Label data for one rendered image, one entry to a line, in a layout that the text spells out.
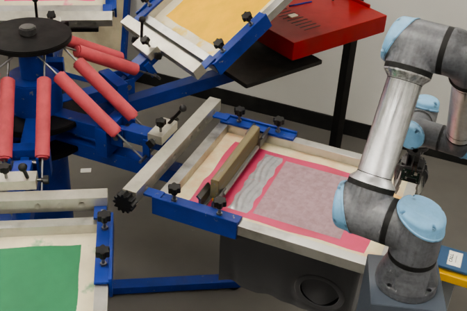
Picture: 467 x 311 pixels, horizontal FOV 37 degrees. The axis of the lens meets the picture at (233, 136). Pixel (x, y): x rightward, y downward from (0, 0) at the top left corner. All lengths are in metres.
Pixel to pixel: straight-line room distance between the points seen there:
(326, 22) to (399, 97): 1.74
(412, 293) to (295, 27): 1.83
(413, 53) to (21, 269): 1.27
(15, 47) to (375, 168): 1.41
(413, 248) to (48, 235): 1.14
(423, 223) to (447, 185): 2.71
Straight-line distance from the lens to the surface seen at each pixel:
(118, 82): 2.89
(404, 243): 1.69
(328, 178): 2.55
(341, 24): 3.40
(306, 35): 3.25
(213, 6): 3.13
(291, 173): 2.55
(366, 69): 4.41
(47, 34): 2.68
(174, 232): 3.74
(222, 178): 2.33
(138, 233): 3.73
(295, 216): 2.36
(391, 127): 1.70
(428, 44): 1.69
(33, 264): 2.20
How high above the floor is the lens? 2.42
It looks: 32 degrees down
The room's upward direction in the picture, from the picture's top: 3 degrees clockwise
